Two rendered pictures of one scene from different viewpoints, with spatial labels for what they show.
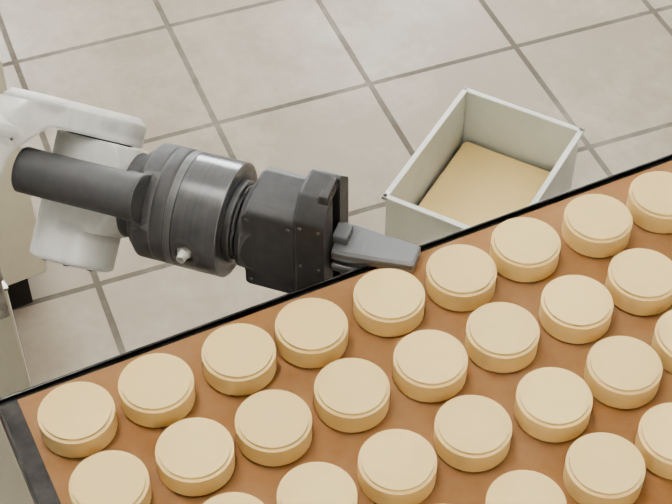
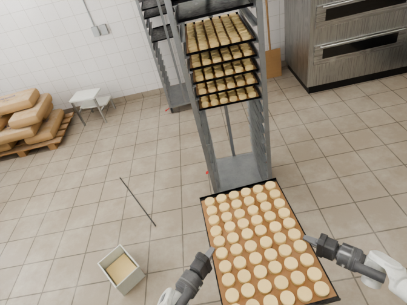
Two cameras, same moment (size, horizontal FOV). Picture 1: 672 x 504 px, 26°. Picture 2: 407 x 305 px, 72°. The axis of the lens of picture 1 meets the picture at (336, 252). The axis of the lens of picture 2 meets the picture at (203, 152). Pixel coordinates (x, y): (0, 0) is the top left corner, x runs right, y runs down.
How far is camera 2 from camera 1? 69 cm
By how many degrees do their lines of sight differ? 46
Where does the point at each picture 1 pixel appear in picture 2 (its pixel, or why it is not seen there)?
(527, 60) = (90, 252)
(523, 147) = (114, 258)
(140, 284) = not seen: outside the picture
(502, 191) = (121, 265)
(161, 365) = (228, 293)
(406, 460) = (255, 256)
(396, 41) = (68, 277)
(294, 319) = (223, 268)
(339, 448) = (248, 267)
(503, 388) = (241, 241)
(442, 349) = (235, 246)
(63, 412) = not seen: outside the picture
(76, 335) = not seen: outside the picture
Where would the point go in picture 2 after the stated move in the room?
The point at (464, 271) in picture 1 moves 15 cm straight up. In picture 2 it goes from (220, 239) to (214, 219)
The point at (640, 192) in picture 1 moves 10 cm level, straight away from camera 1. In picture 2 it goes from (210, 212) to (193, 205)
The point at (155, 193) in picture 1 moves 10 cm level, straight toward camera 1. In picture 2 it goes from (189, 287) to (215, 288)
